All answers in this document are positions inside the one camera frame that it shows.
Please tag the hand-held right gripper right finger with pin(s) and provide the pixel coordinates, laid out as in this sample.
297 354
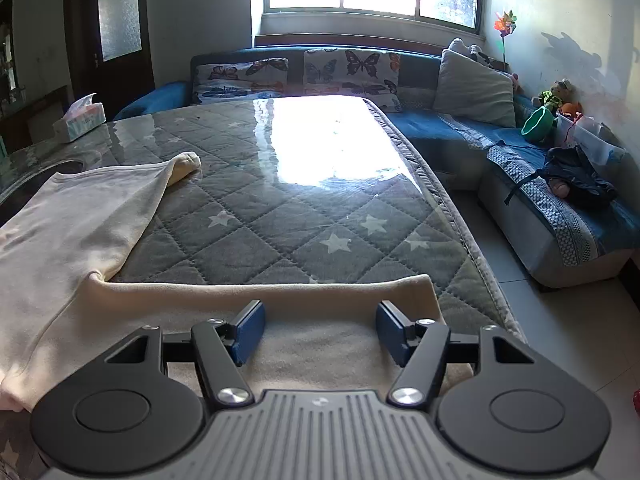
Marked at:
389 329

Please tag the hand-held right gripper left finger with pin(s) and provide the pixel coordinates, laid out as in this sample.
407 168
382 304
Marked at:
251 329

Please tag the cream garment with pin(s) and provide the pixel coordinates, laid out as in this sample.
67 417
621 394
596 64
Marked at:
75 240

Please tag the blue corner sofa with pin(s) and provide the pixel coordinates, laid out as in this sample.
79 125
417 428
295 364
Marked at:
530 200

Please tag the black bag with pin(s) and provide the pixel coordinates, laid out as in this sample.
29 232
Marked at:
575 175

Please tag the small butterfly print pillow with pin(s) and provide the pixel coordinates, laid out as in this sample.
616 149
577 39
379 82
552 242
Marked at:
240 80

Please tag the green bowl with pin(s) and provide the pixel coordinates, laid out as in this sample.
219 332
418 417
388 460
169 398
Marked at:
537 125

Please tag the grey cushion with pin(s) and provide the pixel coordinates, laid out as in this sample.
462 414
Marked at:
475 90

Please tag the red plastic stool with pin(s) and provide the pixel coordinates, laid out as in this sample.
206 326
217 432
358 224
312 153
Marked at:
636 400

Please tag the large butterfly print pillow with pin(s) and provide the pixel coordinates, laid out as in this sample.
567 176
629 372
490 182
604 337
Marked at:
350 72

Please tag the white tissue box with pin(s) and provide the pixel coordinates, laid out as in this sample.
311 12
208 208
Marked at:
79 120

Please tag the clear plastic storage box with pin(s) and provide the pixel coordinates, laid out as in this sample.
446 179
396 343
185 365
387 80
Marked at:
595 140

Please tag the plush toy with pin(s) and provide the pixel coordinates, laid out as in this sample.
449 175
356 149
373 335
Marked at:
555 95

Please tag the dark wooden cabinet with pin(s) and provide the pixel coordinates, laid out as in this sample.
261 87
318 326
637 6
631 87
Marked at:
35 115

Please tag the colourful pinwheel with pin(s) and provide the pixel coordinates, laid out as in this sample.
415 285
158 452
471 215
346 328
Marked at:
505 25

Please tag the dark wooden door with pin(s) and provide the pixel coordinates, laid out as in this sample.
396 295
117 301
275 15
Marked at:
82 35

